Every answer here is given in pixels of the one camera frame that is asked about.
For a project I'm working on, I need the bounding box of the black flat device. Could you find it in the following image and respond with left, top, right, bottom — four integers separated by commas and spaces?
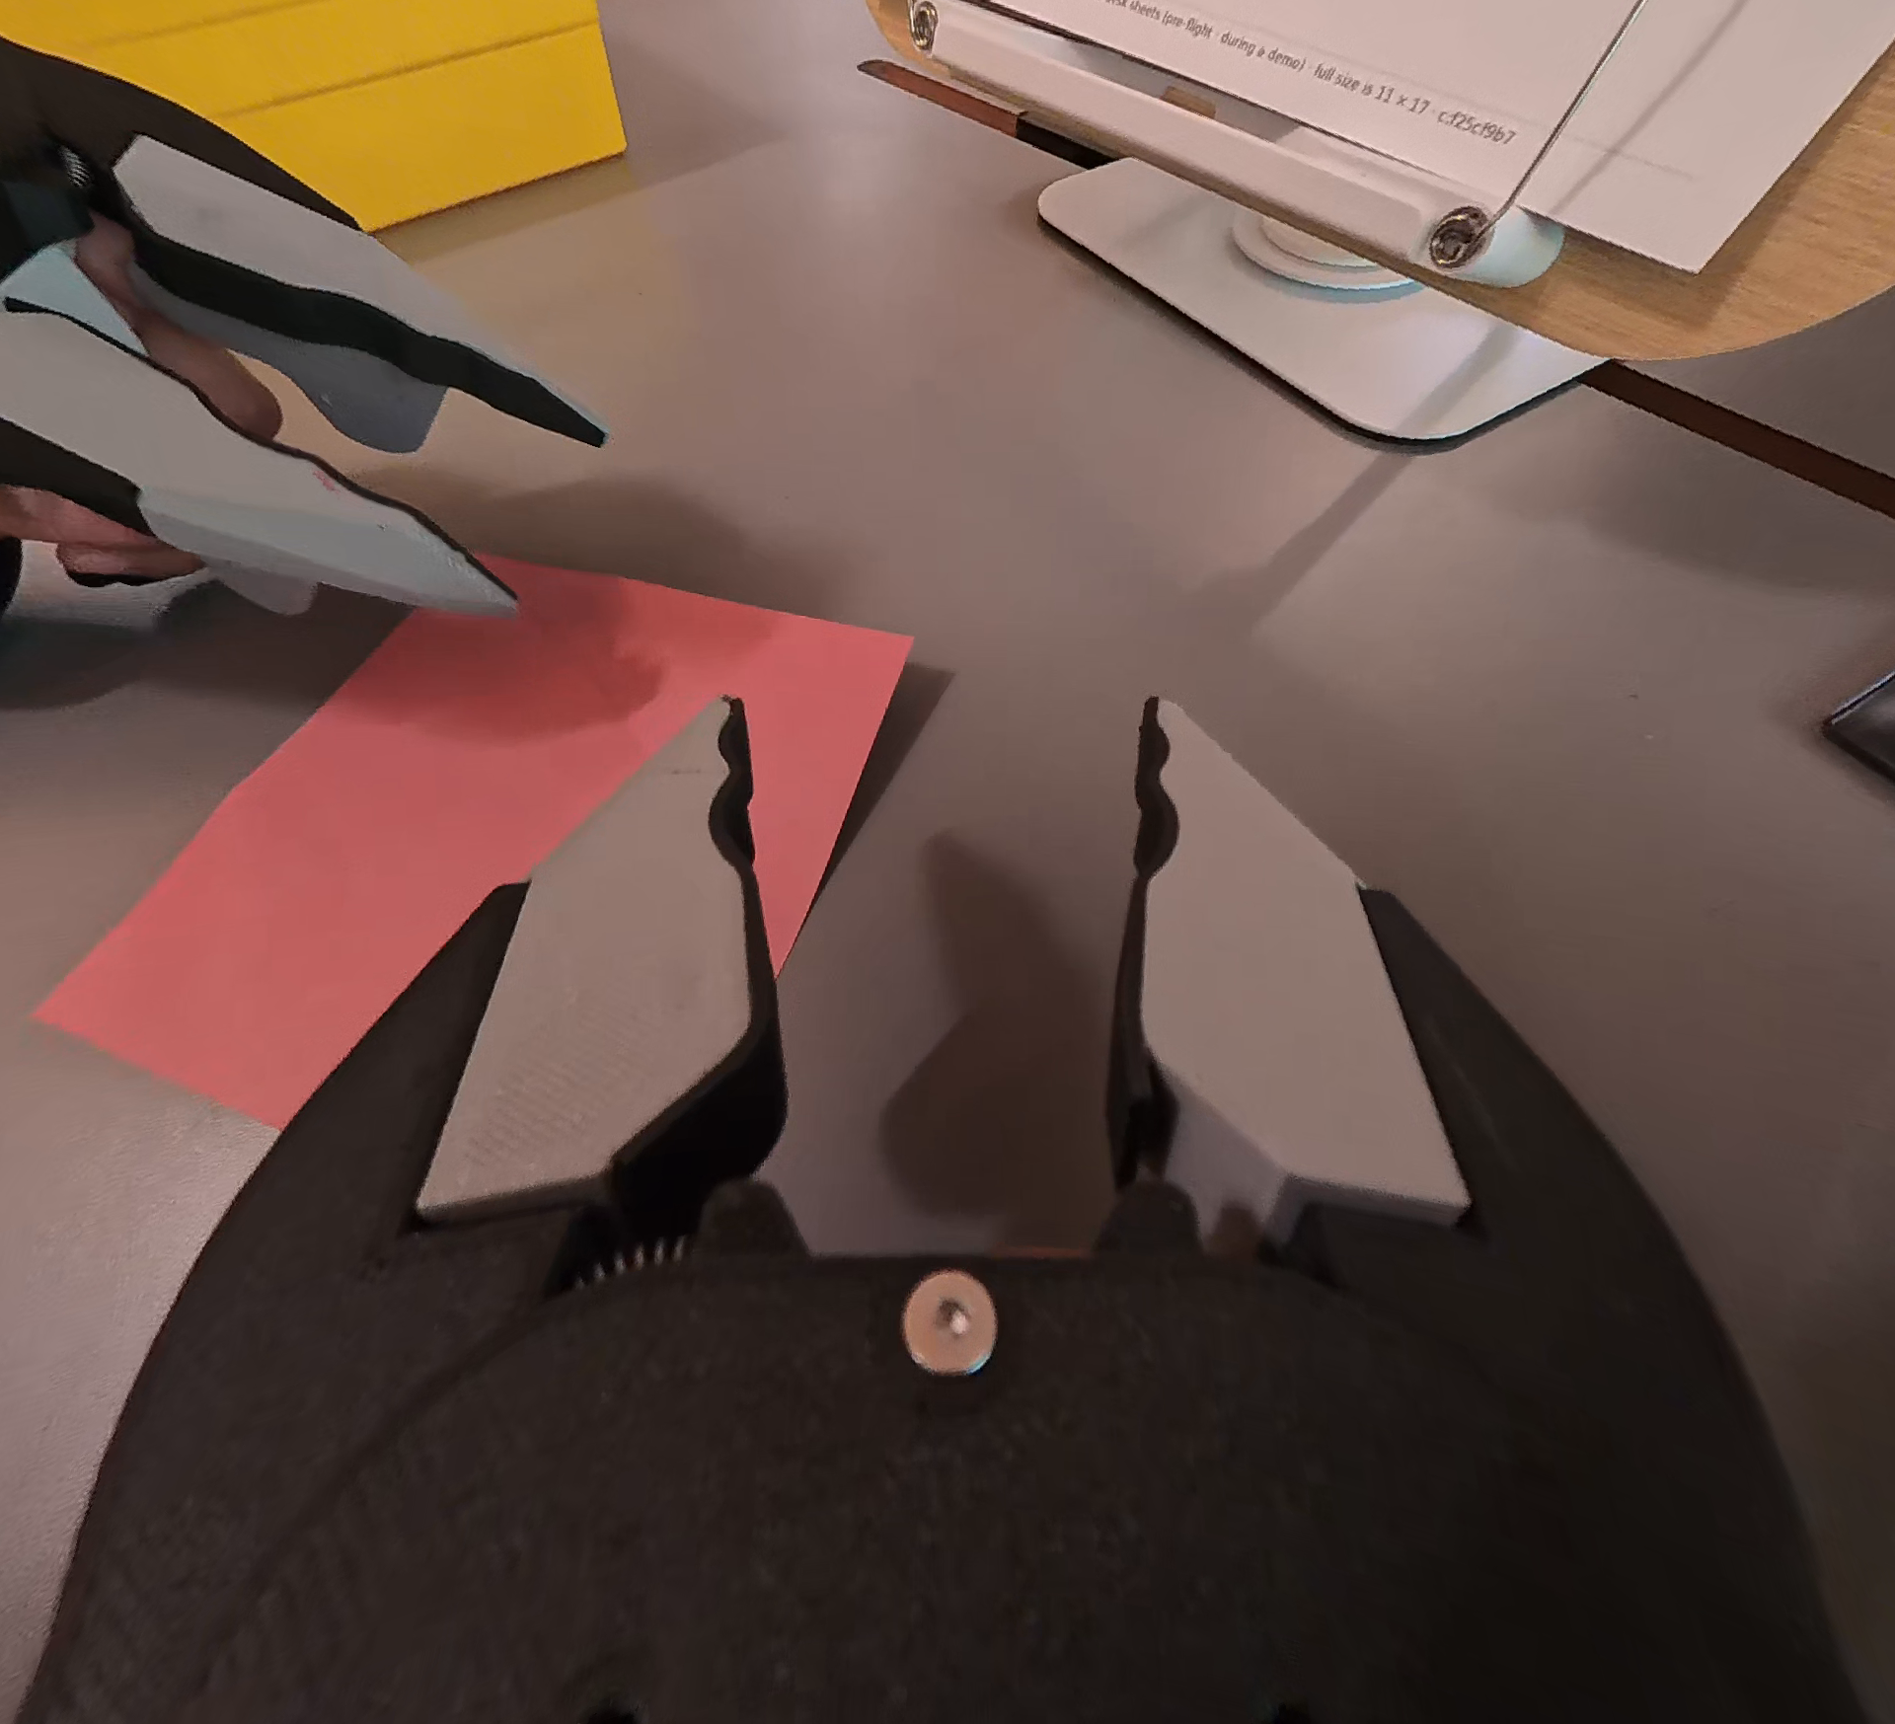
1824, 669, 1895, 782

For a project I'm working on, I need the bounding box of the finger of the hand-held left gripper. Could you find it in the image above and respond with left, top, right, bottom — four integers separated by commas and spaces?
108, 132, 613, 452
0, 240, 523, 619

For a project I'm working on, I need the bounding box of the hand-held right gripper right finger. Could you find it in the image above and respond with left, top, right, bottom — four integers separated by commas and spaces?
1107, 694, 1475, 1249

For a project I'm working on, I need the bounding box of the wooden document stand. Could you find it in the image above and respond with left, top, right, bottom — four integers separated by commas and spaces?
845, 0, 1895, 444

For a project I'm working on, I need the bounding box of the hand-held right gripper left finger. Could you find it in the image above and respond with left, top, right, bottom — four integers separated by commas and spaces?
416, 694, 792, 1229

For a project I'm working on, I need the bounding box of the yellow plastic bin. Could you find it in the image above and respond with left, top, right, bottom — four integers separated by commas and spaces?
0, 0, 633, 234

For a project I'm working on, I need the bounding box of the red paper sheet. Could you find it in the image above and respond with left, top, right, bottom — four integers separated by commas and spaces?
33, 553, 917, 1133

